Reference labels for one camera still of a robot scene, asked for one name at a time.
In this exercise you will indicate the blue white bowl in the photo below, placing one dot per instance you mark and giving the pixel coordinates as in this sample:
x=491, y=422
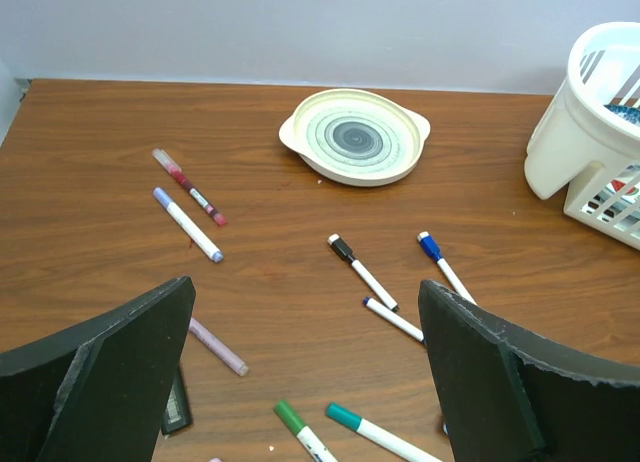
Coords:
x=627, y=113

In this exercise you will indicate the white marker dark blue cap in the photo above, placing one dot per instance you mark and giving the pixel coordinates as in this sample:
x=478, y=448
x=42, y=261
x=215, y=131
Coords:
x=393, y=318

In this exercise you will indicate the pink highlighter pen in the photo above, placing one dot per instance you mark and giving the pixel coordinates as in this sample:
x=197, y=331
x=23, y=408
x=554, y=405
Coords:
x=218, y=348

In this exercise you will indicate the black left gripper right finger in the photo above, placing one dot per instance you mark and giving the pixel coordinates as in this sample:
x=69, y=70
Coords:
x=509, y=394

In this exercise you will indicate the cream plate with spiral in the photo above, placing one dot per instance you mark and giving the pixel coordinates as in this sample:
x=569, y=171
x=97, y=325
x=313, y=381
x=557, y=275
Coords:
x=356, y=137

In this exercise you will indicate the white pen lavender cap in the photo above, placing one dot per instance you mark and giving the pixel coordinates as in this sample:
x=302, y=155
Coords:
x=207, y=246

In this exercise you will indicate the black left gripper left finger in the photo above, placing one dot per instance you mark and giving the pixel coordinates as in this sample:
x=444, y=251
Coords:
x=97, y=391

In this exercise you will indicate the white marker black cap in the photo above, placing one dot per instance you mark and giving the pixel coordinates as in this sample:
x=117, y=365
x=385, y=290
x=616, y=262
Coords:
x=346, y=254

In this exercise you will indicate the white marker green cap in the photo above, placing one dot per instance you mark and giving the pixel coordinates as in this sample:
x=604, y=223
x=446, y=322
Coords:
x=300, y=429

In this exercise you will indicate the white plastic basket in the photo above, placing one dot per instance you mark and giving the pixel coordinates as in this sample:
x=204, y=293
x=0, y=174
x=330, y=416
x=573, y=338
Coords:
x=581, y=146

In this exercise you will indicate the white marker teal cap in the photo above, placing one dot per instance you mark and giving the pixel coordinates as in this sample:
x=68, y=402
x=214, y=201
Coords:
x=378, y=435

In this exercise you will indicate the black purple highlighter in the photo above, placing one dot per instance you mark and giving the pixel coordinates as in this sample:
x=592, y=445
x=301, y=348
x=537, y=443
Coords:
x=177, y=415

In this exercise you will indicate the red transparent pen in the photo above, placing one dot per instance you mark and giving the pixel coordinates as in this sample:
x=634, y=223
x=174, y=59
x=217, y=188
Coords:
x=175, y=171

